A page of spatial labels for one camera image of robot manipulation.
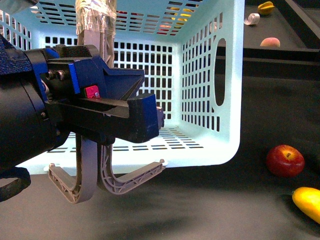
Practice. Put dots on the red apple on table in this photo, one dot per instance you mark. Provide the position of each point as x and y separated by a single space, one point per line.
285 161

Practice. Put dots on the light blue plastic basket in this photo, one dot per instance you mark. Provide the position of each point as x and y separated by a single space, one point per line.
191 52

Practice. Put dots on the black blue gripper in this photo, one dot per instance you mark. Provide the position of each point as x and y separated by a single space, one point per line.
83 95

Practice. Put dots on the pale peach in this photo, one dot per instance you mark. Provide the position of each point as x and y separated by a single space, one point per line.
270 42

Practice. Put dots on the black fruit display tray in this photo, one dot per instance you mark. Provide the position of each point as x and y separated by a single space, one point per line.
296 23

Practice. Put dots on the yellow mango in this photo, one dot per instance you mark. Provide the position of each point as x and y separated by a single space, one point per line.
307 199

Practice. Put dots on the yellow starfruit right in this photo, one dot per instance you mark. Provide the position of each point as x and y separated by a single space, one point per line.
265 8

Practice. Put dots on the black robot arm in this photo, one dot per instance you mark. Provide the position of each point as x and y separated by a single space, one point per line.
26 131

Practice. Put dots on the small white tape roll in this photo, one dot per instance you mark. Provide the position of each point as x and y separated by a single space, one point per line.
252 19

